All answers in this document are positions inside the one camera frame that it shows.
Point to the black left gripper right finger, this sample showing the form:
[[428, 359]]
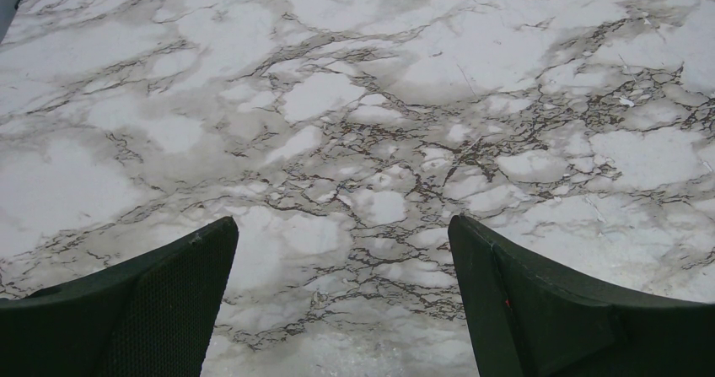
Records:
[[531, 316]]

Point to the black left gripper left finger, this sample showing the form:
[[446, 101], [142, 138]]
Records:
[[152, 315]]

